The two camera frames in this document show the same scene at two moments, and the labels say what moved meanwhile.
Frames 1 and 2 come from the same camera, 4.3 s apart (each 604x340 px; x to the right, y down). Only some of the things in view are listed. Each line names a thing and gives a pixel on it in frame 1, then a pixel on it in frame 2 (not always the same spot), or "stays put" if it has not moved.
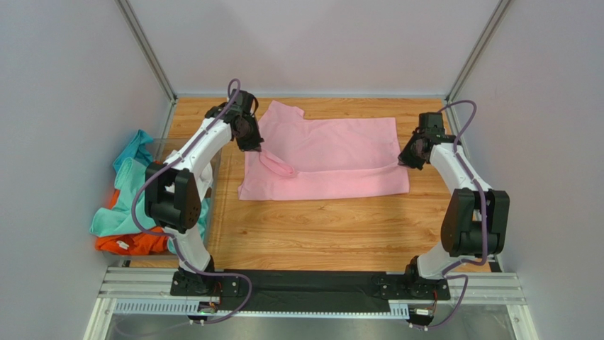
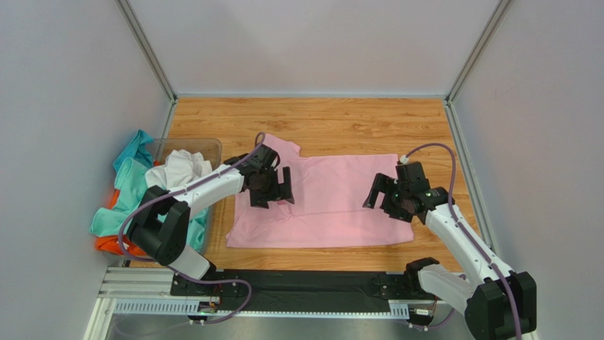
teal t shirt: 127,214 stays put
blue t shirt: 135,149 stays put
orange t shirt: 144,243 stays put
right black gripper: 407,157 → 389,201
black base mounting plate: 307,290 stays put
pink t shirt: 303,158 → 330,193
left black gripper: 254,143 → 285,191
